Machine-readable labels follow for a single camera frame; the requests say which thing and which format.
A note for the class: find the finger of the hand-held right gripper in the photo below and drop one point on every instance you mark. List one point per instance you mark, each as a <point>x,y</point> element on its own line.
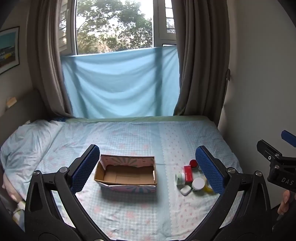
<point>266,148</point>
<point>289,138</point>

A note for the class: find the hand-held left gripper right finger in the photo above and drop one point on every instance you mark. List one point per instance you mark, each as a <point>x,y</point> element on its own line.
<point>210,172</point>

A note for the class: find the white framed window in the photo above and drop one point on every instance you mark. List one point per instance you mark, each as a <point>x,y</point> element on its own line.
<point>159,27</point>

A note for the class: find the small red box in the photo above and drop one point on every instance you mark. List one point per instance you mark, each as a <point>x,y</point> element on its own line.
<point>187,173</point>

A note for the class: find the small yellowish block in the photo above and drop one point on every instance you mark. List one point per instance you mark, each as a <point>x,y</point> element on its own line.
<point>11,102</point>

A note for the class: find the small green jar white lid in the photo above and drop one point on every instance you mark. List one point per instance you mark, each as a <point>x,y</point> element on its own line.
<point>180,179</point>

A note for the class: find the light blue hanging cloth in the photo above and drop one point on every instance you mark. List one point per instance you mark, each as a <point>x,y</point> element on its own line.
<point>120,83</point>

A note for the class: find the cardboard box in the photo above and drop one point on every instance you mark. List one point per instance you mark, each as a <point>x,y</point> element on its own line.
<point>120,176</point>

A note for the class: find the red lid jar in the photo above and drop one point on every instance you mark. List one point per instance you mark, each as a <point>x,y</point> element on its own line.
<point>193,163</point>

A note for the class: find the grey-brown curtain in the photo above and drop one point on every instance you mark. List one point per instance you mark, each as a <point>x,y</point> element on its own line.
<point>201,58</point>
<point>46,58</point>

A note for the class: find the dark blue patterned cloth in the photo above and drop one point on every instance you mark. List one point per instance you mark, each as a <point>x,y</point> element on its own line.
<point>57,118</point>

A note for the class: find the framed wall picture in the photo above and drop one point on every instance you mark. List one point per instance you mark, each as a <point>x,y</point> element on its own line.
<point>9,51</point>

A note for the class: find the pale blue pillow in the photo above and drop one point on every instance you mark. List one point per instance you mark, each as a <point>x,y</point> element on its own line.
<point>27,148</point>

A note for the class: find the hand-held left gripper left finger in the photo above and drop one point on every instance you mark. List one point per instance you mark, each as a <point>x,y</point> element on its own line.
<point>85,170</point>

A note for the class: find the large yellow-green jar white lid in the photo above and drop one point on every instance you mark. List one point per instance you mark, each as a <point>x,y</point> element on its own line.
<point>198,183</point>

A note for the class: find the blue checked bed sheet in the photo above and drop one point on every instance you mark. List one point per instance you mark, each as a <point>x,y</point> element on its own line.
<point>138,139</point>

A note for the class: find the person's right hand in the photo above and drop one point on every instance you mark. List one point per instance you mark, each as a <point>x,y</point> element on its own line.
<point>285,201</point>

